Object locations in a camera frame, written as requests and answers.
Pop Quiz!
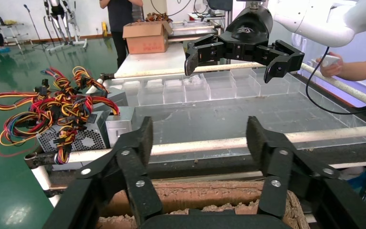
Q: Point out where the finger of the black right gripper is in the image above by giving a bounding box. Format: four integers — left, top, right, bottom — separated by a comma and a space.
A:
263, 40, 305, 84
184, 34, 224, 76

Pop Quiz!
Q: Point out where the large colourful wire bundle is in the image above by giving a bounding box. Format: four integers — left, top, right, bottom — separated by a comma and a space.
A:
0, 90, 121, 165

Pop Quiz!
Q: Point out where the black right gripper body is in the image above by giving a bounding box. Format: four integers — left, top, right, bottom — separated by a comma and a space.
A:
219, 4, 277, 62

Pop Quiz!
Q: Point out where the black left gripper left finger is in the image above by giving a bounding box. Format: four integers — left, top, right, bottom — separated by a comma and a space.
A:
43, 116, 163, 229

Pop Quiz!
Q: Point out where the clear acrylic tray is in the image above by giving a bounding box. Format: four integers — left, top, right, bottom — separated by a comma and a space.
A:
102, 68, 366, 163

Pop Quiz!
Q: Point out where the standing person in black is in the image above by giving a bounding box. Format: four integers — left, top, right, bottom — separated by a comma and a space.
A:
99, 0, 144, 69

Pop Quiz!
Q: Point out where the white pvc leg pipe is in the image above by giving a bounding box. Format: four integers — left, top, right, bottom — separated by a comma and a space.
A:
30, 166, 62, 208

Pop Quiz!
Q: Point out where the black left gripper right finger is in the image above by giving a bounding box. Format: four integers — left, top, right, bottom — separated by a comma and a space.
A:
246, 116, 366, 229

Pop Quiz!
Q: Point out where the small clear acrylic box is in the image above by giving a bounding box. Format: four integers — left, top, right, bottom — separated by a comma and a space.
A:
184, 75, 211, 103
230, 69, 262, 98
251, 67, 291, 96
138, 79, 165, 106
163, 79, 187, 104
203, 71, 237, 101

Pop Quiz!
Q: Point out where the humanoid robot on stand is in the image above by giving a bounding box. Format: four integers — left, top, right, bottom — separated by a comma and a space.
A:
42, 0, 88, 53

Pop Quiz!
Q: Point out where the operator hand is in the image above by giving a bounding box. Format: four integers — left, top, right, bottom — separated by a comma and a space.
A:
315, 52, 344, 78

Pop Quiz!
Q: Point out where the black frame beam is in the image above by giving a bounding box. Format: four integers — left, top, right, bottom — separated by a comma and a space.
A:
49, 148, 366, 190

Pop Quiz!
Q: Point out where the mesh-sided grey power supply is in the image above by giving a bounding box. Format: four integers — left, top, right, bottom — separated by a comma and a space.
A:
37, 110, 111, 171

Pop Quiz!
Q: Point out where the operator forearm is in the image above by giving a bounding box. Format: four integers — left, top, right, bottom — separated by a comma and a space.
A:
339, 60, 366, 82

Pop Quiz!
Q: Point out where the black hanging cable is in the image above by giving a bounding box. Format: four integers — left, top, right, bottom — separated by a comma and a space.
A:
305, 46, 366, 116

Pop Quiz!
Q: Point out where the cardboard box with red print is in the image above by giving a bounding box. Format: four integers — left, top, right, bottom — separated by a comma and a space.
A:
122, 21, 173, 55

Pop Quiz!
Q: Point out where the colourful wire pile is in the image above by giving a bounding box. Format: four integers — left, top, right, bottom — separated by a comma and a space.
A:
137, 12, 173, 23

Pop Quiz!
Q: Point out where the black microphone stand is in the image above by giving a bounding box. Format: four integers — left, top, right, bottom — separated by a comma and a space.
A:
23, 4, 50, 51

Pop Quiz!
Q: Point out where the metal pipe shelf rack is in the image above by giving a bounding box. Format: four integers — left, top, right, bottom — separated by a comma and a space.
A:
169, 12, 231, 43

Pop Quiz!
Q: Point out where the small colourful wire bundle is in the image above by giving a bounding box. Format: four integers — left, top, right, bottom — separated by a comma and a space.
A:
41, 65, 110, 95

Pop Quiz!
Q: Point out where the silver power supply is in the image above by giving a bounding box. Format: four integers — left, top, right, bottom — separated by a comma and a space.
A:
105, 105, 136, 147

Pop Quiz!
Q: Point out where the white handheld remote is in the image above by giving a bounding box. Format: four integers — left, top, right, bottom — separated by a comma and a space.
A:
320, 54, 342, 68

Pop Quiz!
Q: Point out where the plain grey power supply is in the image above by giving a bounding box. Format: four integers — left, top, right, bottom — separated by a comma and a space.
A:
93, 88, 129, 111

